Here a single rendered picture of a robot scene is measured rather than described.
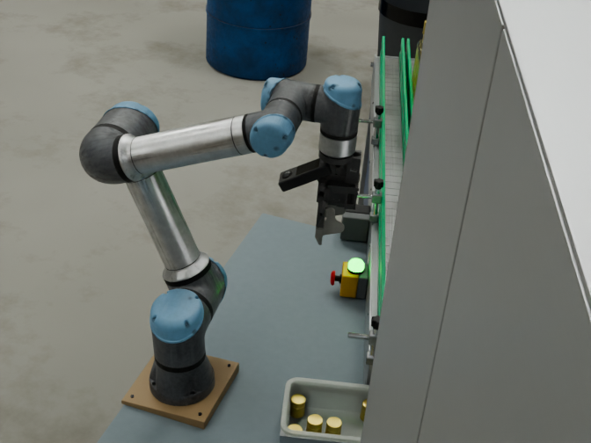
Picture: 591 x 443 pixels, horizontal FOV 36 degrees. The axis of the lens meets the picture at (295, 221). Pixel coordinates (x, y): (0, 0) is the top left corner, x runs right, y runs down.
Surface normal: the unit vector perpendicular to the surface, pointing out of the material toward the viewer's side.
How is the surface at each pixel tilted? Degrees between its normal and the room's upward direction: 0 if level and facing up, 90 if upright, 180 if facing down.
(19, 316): 0
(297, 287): 0
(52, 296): 0
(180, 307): 10
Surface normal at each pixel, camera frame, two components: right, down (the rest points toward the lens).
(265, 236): 0.07, -0.84
